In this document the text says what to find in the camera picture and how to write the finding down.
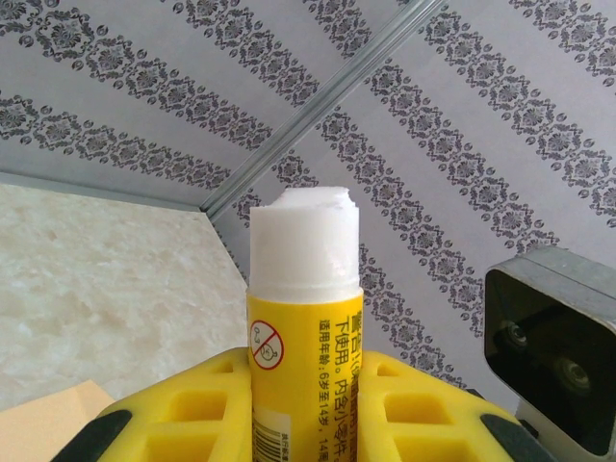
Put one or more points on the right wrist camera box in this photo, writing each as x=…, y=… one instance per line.
x=539, y=313

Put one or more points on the aluminium back rail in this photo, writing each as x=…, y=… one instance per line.
x=96, y=192

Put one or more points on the aluminium frame post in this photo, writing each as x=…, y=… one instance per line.
x=317, y=105

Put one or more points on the manila paper envelope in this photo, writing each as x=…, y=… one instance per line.
x=43, y=423

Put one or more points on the yellow glue stick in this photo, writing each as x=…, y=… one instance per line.
x=303, y=337

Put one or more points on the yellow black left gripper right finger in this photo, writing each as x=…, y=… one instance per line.
x=433, y=390

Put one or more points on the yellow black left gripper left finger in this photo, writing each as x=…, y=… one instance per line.
x=192, y=385

